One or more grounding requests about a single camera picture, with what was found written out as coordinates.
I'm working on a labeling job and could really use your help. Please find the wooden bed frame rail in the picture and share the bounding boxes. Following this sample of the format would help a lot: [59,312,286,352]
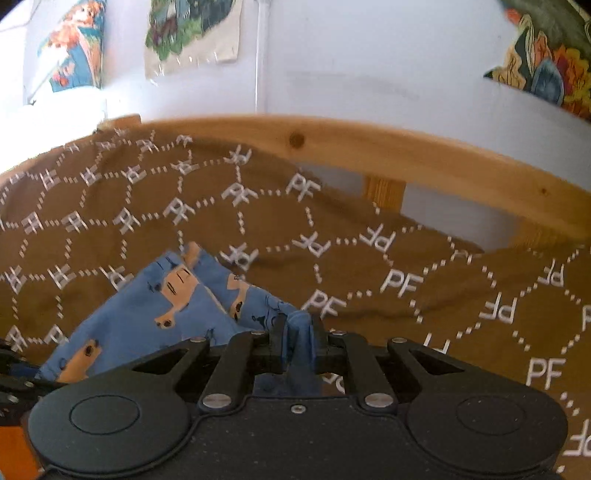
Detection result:
[95,113,591,252]

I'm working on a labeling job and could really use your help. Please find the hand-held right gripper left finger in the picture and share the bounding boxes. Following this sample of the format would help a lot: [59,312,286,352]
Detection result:
[131,318,291,411]

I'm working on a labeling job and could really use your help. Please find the floral wall poster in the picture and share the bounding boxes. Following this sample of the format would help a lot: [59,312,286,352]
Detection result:
[482,0,591,121]

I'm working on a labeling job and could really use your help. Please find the brown patterned blanket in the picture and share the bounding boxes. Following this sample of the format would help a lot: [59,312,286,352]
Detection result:
[0,127,591,476]

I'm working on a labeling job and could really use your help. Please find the blue printed pants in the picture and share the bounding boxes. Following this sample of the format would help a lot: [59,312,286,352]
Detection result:
[39,242,324,398]

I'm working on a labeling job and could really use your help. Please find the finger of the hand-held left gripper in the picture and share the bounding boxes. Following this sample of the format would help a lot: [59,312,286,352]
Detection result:
[0,369,63,418]
[0,338,29,367]

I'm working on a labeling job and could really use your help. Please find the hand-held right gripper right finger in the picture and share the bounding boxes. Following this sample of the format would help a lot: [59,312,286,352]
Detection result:
[312,320,468,411]

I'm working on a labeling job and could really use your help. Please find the orange and blue wall poster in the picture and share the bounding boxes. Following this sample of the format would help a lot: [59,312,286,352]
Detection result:
[25,0,108,94]

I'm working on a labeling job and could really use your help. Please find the green landscape wall poster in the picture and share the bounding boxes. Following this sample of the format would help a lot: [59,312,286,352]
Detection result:
[143,0,244,83]

